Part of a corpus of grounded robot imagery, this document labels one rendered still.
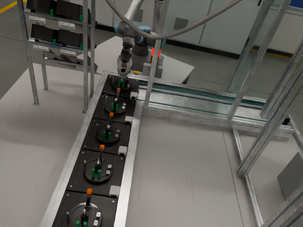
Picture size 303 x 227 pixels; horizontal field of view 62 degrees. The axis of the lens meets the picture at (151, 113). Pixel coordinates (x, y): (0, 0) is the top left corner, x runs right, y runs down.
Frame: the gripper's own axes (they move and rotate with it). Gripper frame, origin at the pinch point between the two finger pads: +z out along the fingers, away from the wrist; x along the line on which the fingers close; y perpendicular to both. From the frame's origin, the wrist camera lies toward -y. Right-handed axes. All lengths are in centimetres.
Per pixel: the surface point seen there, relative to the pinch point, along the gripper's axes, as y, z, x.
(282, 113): -59, 16, -79
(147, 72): -16.2, 0.0, -15.9
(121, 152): -38, 48, -9
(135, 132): -22.7, 37.4, -14.9
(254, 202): -40, 63, -83
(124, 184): -49, 61, -14
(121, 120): -18.1, 32.0, -5.7
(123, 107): -14.1, 23.6, -5.2
